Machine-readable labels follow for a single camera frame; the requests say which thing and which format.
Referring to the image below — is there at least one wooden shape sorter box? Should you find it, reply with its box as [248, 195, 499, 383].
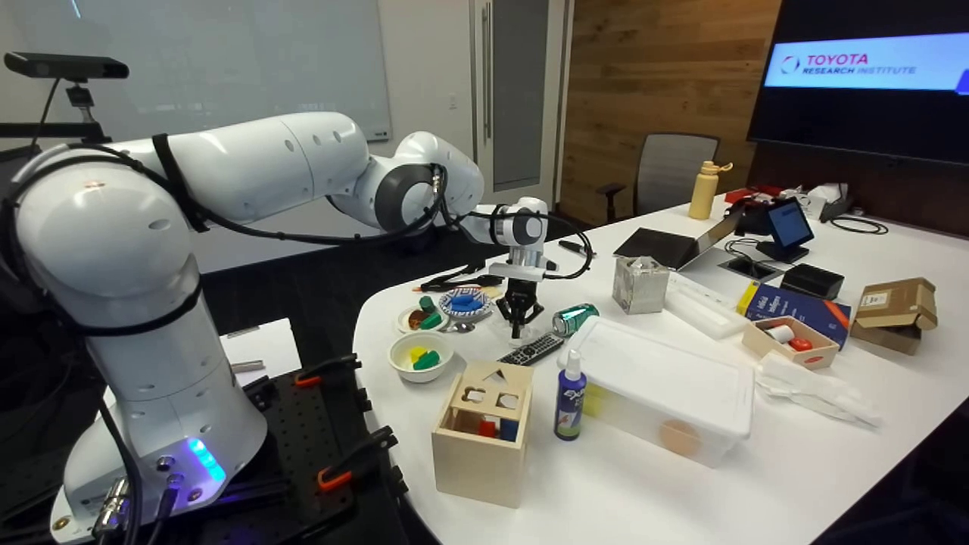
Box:
[430, 358, 538, 511]

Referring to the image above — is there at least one blue cardboard box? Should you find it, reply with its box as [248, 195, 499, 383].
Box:
[736, 278, 855, 351]

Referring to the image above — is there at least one grey door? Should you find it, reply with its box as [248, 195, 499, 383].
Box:
[491, 0, 558, 205]

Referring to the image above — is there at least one white wall whiteboard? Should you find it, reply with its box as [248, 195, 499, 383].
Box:
[0, 0, 395, 145]

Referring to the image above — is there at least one black camera on stand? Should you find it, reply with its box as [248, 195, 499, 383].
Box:
[0, 48, 132, 145]

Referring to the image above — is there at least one red object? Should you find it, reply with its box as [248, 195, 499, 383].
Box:
[724, 182, 782, 208]

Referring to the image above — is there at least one yellow bottle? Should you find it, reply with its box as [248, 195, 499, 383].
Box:
[687, 157, 736, 225]

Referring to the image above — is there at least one orange black clamp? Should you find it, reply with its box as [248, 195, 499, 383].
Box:
[311, 423, 400, 498]
[292, 351, 363, 390]

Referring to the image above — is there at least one blue shallow bowl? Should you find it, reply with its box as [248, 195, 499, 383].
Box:
[440, 286, 499, 327]

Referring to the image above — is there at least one grey office chair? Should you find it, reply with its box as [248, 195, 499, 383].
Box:
[601, 130, 721, 221]

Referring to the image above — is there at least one black marker pen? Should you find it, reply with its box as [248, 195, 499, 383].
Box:
[558, 235, 600, 263]

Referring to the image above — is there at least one long black tool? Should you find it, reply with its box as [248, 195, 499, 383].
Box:
[417, 263, 508, 298]

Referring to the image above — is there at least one coiled black cable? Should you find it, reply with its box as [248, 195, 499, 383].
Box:
[828, 212, 890, 238]

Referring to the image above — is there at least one white plastic storage box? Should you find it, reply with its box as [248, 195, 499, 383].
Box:
[578, 318, 759, 468]

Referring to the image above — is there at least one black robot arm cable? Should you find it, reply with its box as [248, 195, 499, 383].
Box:
[0, 130, 600, 286]

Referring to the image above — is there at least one clear plastic bag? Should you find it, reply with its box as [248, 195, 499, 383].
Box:
[753, 354, 882, 430]

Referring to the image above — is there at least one wall television screen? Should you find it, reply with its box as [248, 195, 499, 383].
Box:
[747, 0, 969, 170]

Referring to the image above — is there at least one white paper bowl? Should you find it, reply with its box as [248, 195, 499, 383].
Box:
[388, 331, 457, 387]

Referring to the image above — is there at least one black remote control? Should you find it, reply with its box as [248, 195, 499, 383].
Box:
[499, 331, 569, 369]

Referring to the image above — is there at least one brown cardboard box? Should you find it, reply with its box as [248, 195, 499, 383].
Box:
[848, 276, 938, 358]

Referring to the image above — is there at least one small wooden tray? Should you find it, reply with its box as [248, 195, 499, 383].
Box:
[738, 314, 841, 372]

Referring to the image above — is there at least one small tablet display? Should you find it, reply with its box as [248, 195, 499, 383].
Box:
[753, 196, 818, 268]

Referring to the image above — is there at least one black lidded cardboard box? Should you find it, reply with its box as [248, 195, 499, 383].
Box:
[612, 216, 738, 272]

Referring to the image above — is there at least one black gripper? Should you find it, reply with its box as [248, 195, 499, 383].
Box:
[497, 276, 546, 343]

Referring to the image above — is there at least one blue bottle with white cap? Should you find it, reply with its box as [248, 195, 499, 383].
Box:
[550, 344, 591, 444]

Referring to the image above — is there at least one teal handled tool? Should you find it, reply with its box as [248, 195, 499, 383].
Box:
[547, 299, 601, 343]

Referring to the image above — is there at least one square metal container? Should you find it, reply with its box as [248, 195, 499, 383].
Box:
[612, 254, 672, 318]

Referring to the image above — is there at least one small black box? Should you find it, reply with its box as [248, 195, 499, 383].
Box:
[782, 262, 848, 302]

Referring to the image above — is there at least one clear plastic tube pack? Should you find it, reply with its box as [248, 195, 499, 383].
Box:
[663, 272, 753, 343]

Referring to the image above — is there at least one white paper stack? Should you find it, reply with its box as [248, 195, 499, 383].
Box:
[214, 314, 303, 387]

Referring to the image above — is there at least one black mounting plate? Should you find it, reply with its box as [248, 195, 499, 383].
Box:
[0, 358, 417, 545]

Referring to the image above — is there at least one white device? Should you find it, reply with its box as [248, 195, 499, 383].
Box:
[800, 179, 857, 221]

